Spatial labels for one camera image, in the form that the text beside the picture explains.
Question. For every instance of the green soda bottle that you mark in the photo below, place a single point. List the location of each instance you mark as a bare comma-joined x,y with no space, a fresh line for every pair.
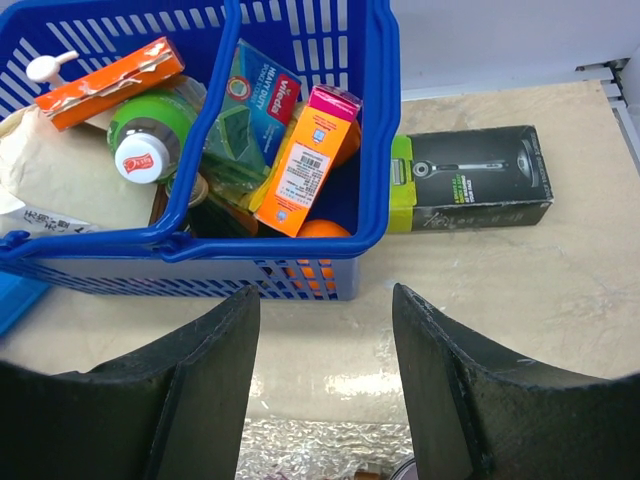
147,135

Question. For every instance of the clear glass tray wooden handles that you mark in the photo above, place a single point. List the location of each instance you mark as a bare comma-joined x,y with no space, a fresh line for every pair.
321,449

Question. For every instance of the orange cardboard box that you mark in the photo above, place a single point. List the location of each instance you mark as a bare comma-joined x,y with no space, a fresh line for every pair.
99,91

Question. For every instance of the dark blue shopping basket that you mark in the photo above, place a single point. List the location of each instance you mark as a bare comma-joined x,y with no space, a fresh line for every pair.
352,44

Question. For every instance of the glass jar gold lid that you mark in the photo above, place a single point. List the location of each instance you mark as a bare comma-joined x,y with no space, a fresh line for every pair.
199,191

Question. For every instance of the orange fruit in basket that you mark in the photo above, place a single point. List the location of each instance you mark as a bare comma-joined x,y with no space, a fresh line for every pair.
319,228

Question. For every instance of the green scouring sponge pack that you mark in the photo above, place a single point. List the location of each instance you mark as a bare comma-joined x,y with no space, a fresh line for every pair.
259,101

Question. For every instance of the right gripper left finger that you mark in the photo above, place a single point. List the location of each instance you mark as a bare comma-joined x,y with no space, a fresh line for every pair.
172,409

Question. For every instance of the light blue compartment bin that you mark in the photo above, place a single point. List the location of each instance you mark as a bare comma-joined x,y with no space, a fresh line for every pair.
18,296

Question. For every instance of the crumpled beige paper bag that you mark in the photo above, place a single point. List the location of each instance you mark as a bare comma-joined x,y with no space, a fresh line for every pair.
64,183

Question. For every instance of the black box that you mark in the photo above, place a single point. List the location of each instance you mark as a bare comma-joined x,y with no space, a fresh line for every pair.
471,179

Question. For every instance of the pink toothpaste tube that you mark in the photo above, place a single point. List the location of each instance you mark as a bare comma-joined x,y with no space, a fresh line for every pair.
276,476

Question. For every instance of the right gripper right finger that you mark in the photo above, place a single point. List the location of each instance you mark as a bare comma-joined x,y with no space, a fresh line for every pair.
479,410

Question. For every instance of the white pump bottle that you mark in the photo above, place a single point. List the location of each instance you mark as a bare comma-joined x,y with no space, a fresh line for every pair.
46,69

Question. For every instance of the purple translucent cup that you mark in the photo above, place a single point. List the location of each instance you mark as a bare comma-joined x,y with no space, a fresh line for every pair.
406,471

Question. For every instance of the orange pink snack box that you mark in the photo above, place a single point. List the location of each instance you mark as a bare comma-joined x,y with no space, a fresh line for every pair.
327,134

